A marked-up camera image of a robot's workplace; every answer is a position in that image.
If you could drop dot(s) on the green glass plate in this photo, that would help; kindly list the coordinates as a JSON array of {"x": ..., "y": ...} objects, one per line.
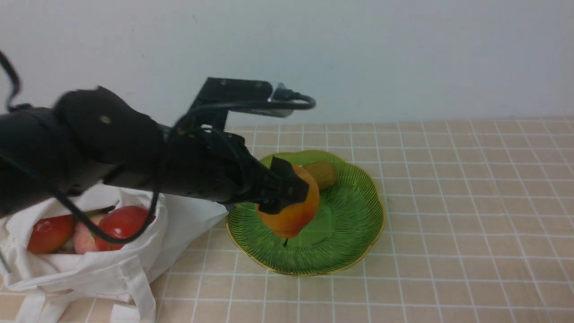
[{"x": 350, "y": 219}]

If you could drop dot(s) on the white cloth tote bag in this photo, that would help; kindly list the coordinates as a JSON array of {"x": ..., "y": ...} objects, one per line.
[{"x": 53, "y": 281}]

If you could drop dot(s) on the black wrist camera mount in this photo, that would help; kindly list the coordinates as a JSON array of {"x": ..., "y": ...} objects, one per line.
[{"x": 218, "y": 96}]

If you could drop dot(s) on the red apple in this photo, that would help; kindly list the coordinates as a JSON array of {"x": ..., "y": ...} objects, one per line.
[
  {"x": 50, "y": 234},
  {"x": 124, "y": 221}
]

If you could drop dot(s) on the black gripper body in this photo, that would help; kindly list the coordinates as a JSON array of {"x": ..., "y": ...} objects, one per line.
[{"x": 207, "y": 165}]

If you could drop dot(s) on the pink peach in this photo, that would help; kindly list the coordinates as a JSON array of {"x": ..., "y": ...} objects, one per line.
[{"x": 82, "y": 240}]

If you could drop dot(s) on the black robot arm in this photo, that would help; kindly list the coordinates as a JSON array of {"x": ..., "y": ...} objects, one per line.
[{"x": 93, "y": 136}]

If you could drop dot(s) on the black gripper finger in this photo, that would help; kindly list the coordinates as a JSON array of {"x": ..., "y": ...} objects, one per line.
[{"x": 277, "y": 196}]

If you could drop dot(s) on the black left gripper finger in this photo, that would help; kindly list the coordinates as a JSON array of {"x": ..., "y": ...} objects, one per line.
[{"x": 281, "y": 169}]

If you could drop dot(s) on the orange round fruit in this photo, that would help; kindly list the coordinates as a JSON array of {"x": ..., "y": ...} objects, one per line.
[{"x": 292, "y": 219}]

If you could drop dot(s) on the brown kiwi fruit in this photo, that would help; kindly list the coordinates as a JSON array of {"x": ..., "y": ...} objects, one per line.
[{"x": 323, "y": 172}]

